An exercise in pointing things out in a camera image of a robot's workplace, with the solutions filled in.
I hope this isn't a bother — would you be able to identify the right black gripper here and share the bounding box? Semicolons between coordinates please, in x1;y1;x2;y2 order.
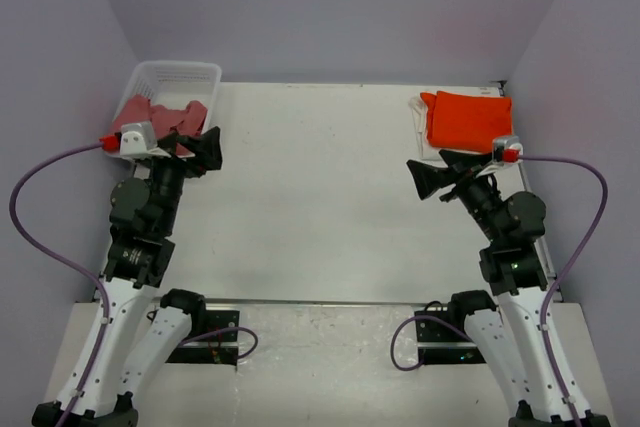
407;149;505;244

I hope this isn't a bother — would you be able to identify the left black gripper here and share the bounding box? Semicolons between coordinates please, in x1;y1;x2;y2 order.
143;126;221;233

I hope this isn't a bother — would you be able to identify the pink t shirt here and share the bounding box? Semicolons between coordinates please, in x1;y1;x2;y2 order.
106;94;208;141

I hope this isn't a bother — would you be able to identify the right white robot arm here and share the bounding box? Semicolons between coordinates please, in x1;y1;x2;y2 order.
407;137;611;426

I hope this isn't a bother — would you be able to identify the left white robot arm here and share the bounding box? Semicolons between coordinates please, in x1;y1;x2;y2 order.
32;127;223;426

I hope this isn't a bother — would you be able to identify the folded orange t shirt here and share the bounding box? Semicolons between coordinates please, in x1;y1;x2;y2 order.
420;91;513;154

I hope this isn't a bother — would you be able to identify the folded white t shirt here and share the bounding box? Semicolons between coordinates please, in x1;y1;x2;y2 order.
408;96;442;162

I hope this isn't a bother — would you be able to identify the white plastic basket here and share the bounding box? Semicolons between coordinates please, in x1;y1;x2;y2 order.
112;61;222;135

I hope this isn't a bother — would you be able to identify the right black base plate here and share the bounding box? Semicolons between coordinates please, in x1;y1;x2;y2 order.
415;320;485;366

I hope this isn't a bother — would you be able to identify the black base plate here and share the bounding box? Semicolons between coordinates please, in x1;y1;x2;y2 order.
415;320;485;366
164;306;241;366

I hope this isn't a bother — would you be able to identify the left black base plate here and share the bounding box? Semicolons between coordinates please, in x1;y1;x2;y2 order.
164;306;241;366

